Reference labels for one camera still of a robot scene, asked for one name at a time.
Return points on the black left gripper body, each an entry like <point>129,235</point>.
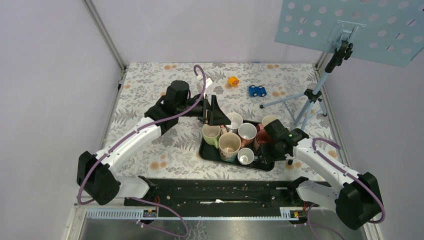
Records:
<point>201,112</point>

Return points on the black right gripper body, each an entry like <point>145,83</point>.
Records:
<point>271,153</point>

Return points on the green ceramic mug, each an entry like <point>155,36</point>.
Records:
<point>211,134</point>

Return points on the blue white ceramic mug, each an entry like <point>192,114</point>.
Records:
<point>236,120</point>

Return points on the beige teal ceramic mug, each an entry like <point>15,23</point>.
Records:
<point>229,145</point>

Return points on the yellow ceramic mug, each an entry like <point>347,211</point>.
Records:
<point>268,119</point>

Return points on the brown ceramic mug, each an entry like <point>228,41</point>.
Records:
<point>247,133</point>

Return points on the grey ceramic mug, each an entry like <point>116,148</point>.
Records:
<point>246,156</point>

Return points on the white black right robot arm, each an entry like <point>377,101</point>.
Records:
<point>355,198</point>

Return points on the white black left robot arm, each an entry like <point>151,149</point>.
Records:
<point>97,173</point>

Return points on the black plastic tray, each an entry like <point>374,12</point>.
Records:
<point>210,153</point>

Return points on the small orange toy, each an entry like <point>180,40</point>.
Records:
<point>233,81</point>

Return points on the blue toy car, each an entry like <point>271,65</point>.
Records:
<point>257,91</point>

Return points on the light blue tripod stand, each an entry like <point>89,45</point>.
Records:
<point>342,52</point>

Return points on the light blue perforated board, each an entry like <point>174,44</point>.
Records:
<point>384,31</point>

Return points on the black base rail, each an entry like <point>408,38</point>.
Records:
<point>224,198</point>

